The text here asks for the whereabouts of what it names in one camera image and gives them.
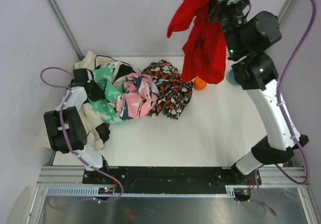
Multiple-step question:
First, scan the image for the red cloth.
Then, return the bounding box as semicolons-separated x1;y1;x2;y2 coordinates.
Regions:
167;0;227;84

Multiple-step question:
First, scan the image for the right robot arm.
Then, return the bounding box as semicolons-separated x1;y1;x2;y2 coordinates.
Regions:
208;0;309;177

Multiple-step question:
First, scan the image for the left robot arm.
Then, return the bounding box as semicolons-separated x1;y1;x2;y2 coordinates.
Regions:
44;68;110;176

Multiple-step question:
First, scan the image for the dark orange patterned cloth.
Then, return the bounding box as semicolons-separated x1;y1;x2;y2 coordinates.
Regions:
142;60;193;120

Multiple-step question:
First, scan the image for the pink navy patterned cloth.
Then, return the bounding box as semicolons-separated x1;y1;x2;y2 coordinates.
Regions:
116;73;159;120

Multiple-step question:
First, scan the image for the green white tie-dye cloth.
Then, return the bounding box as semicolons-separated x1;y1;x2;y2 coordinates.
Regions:
89;64;124;124

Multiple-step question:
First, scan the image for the blue ball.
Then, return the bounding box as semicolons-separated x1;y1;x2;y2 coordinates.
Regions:
227;70;238;86

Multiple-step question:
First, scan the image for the orange ball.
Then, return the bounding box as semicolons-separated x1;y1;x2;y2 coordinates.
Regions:
194;77;207;90

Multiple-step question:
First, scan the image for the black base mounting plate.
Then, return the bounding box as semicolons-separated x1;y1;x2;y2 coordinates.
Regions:
82;166;262;187

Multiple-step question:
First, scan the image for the black cream garment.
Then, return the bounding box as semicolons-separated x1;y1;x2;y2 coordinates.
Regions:
67;51;141;150

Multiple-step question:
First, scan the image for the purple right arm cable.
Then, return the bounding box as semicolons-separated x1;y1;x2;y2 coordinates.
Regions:
249;0;317;185

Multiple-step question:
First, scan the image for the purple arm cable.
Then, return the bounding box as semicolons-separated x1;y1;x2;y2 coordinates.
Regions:
40;67;124;209
249;0;317;185

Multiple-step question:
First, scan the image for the aluminium frame rail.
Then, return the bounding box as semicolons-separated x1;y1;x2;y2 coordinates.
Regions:
37;166;301;194

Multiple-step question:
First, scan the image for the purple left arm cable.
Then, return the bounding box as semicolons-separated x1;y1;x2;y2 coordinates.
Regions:
40;67;124;209

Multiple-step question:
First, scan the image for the grey slotted cable duct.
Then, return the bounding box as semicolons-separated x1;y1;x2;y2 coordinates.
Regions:
46;186;235;198

